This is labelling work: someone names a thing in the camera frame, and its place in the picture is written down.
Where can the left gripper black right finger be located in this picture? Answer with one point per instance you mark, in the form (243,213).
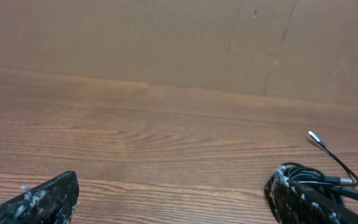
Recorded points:
(294,203)

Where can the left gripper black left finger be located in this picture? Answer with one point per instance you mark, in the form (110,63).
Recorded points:
(52,202)

